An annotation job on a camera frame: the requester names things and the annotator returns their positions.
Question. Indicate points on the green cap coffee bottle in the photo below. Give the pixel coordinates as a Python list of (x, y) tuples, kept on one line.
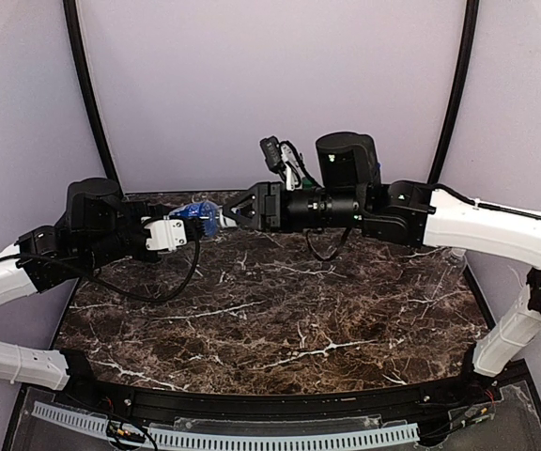
[(307, 183)]

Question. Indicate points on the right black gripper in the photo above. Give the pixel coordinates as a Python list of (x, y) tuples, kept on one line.
[(273, 207)]

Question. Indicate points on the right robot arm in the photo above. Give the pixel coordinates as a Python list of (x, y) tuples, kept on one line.
[(351, 195)]

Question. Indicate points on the black frame post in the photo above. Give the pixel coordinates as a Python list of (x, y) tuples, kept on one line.
[(463, 61), (78, 52)]

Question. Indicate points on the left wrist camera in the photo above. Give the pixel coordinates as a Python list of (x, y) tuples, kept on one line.
[(166, 235)]

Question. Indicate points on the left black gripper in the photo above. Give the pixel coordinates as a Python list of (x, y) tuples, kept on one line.
[(193, 230)]

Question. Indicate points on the clear white cap bottle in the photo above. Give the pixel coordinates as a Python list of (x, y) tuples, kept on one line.
[(456, 258)]

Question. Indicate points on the blue label water bottle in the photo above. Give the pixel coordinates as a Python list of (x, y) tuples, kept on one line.
[(208, 209)]

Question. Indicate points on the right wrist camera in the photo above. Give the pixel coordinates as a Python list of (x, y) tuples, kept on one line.
[(283, 160)]

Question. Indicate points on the black front rail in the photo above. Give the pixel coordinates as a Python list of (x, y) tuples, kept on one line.
[(425, 401)]

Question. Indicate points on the right black frame post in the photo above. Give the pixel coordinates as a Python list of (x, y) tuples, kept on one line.
[(463, 61)]

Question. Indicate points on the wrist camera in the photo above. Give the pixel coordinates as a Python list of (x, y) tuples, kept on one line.
[(283, 160), (166, 235)]

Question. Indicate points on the left black frame post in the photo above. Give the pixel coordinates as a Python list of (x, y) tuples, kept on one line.
[(78, 52)]

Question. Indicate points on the white slotted cable duct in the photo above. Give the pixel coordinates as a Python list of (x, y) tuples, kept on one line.
[(196, 434)]

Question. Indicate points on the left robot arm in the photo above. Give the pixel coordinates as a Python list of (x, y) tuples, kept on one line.
[(97, 228)]

